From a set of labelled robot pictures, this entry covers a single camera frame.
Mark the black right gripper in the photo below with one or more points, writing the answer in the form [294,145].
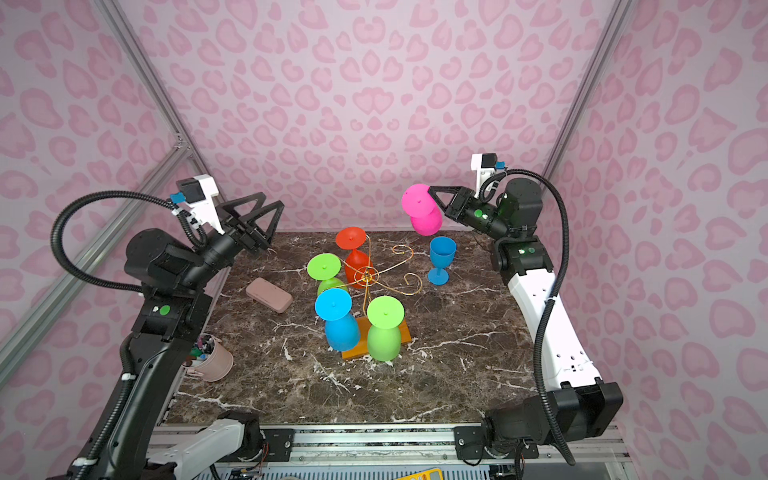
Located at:
[460,210]

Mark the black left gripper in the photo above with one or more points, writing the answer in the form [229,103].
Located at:
[251,241]

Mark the magenta wine glass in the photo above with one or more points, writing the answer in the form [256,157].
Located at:
[424,214]

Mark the blue wine glass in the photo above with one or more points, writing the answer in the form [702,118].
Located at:
[342,332]
[442,254]

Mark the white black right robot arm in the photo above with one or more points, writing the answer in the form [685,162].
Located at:
[572,401]

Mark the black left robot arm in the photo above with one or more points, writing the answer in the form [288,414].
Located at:
[171,279]

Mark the green wine glass back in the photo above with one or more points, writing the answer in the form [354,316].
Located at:
[325,269]

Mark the green wine glass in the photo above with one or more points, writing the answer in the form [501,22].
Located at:
[385,314]
[325,269]

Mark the red wine glass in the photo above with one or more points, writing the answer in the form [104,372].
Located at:
[357,264]

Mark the blue wine glass front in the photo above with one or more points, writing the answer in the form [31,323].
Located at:
[342,332]

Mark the green wine glass front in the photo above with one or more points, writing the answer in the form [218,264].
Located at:
[385,314]

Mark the pink rectangular case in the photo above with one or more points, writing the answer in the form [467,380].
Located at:
[269,295]

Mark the pink pen cup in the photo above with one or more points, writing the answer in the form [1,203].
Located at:
[212,361]

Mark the yellow plastic object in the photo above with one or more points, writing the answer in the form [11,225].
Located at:
[431,474]

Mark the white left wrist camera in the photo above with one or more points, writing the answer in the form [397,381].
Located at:
[198,194]

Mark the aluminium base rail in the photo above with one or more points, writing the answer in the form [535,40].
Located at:
[390,451]

